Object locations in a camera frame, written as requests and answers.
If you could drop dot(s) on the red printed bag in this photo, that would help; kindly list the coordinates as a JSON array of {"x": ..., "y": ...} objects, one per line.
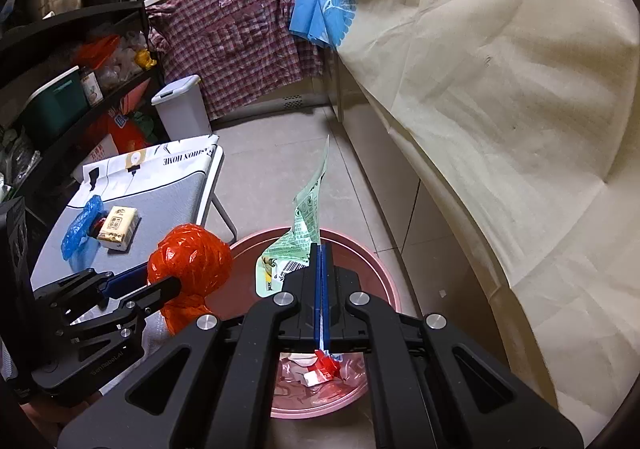
[{"x": 120, "y": 134}]

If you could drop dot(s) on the blue plastic bag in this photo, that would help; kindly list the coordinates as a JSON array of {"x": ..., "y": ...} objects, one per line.
[{"x": 80, "y": 229}]

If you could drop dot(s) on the red plaid shirt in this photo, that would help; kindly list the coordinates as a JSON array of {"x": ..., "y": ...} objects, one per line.
[{"x": 235, "y": 54}]

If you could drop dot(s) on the pink plastic bin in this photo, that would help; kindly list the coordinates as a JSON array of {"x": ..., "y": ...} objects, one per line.
[{"x": 370, "y": 269}]

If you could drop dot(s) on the white lidded bin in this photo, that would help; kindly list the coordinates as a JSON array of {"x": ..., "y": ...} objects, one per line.
[{"x": 182, "y": 114}]

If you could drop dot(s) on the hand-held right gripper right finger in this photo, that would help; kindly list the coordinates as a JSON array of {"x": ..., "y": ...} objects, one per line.
[{"x": 340, "y": 289}]

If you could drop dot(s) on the beige kitchen cabinet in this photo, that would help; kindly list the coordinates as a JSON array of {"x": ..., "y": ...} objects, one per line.
[{"x": 395, "y": 179}]

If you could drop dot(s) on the beige tissue pack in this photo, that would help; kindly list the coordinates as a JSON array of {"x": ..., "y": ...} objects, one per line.
[{"x": 117, "y": 226}]

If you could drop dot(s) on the yellow packet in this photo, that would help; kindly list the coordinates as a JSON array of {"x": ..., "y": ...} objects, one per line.
[{"x": 145, "y": 58}]

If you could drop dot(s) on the white folding table frame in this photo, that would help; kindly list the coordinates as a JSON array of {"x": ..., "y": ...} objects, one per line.
[{"x": 225, "y": 219}]

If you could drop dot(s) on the red plastic bag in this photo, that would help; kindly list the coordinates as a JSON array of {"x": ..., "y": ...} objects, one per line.
[{"x": 190, "y": 259}]

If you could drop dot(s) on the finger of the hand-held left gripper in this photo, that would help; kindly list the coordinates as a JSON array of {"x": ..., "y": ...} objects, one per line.
[
  {"x": 125, "y": 279},
  {"x": 155, "y": 291}
]

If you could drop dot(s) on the green printed wrapper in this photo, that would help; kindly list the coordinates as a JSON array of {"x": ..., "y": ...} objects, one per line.
[{"x": 305, "y": 214}]

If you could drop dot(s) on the green storage box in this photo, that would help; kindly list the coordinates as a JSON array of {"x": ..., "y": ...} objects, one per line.
[{"x": 55, "y": 109}]

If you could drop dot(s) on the grey printed table cover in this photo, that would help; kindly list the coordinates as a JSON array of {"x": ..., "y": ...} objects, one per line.
[{"x": 165, "y": 199}]

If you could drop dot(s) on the labelled jar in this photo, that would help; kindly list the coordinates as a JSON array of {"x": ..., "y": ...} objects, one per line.
[{"x": 90, "y": 84}]

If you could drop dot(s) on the black shelf rack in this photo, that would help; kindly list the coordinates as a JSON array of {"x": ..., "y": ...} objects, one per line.
[{"x": 65, "y": 19}]

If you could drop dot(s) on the cream and blue printed cloth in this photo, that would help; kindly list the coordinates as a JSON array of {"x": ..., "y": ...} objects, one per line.
[{"x": 475, "y": 79}]

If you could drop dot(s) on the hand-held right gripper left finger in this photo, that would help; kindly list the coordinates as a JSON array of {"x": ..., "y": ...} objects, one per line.
[{"x": 300, "y": 289}]

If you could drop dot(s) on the orange plastic bag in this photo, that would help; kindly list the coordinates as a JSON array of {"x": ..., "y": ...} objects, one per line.
[{"x": 100, "y": 49}]

